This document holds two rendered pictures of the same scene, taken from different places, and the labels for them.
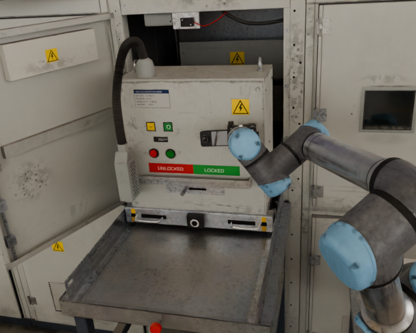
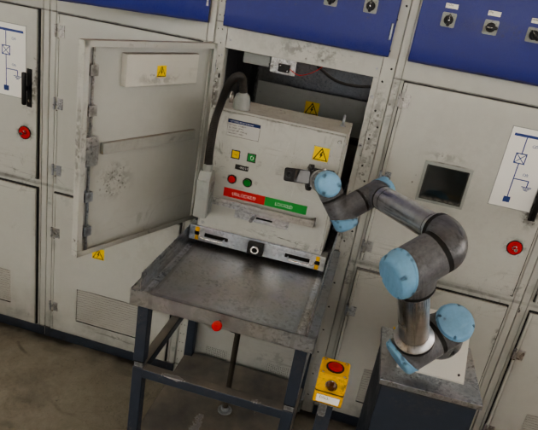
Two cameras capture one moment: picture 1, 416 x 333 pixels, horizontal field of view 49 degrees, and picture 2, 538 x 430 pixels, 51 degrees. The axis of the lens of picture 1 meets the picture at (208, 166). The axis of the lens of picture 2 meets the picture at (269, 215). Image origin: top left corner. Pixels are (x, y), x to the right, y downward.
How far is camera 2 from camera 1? 0.59 m
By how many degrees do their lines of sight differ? 6
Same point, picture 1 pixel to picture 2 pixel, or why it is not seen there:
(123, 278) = (188, 282)
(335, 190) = (383, 248)
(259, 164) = (336, 203)
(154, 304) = (217, 307)
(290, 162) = (360, 206)
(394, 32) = (462, 119)
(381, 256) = (423, 275)
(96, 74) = (189, 95)
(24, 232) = (96, 226)
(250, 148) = (332, 188)
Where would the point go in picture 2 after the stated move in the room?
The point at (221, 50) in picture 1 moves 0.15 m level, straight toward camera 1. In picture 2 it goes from (298, 97) to (299, 103)
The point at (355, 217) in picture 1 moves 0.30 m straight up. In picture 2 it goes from (410, 246) to (445, 124)
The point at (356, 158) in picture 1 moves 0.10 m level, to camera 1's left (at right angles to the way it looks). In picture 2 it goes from (416, 210) to (380, 205)
